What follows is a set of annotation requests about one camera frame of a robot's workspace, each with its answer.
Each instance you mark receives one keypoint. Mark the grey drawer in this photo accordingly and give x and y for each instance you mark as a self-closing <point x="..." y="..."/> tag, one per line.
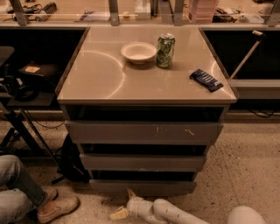
<point x="144" y="183"/>
<point x="144" y="157"/>
<point x="146" y="125"/>

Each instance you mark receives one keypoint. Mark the pink stacked trays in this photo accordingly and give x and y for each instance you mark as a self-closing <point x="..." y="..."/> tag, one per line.
<point x="202" y="11"/>

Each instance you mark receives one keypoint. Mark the grey middle drawer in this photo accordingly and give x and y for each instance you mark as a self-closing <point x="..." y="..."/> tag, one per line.
<point x="144" y="157"/>

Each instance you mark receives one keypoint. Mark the grey drawer cabinet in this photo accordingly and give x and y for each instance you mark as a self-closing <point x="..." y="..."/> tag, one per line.
<point x="101" y="76"/>

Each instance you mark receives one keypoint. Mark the grey bottom drawer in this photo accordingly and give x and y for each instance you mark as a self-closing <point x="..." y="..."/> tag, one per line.
<point x="144" y="183"/>

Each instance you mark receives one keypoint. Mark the black bag with label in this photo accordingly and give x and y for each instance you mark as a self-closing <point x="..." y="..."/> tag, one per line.
<point x="41" y="75"/>

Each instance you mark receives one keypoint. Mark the green soda can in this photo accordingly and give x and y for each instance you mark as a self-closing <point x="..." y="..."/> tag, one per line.
<point x="165" y="50"/>

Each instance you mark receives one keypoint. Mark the dark blue snack packet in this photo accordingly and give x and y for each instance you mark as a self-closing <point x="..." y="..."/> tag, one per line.
<point x="206" y="80"/>

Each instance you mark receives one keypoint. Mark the black backpack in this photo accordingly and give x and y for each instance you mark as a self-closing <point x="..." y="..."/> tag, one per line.
<point x="70" y="165"/>

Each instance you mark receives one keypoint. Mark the white bowl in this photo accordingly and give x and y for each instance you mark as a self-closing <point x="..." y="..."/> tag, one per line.
<point x="138" y="52"/>

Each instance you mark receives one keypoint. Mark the tan shoe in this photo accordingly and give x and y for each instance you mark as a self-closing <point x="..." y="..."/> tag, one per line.
<point x="53" y="209"/>
<point x="52" y="193"/>

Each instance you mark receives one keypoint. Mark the person leg in jeans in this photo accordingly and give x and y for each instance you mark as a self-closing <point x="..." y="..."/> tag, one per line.
<point x="23" y="194"/>

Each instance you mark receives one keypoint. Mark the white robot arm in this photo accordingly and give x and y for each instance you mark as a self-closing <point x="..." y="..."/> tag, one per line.
<point x="161" y="211"/>

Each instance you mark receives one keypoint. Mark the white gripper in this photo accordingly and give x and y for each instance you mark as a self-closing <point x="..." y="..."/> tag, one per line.
<point x="133" y="206"/>

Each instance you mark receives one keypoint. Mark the black hairbrush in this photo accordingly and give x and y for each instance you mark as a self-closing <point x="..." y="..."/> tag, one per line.
<point x="46" y="12"/>

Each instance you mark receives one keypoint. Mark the white stick with cork tip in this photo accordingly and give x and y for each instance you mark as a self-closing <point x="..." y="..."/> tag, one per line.
<point x="260" y="36"/>

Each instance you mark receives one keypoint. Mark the black headphones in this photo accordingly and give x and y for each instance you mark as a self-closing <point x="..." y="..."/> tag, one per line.
<point x="22" y="92"/>

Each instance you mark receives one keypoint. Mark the grey top drawer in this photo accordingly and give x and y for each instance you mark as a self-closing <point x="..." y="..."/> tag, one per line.
<point x="146" y="125"/>

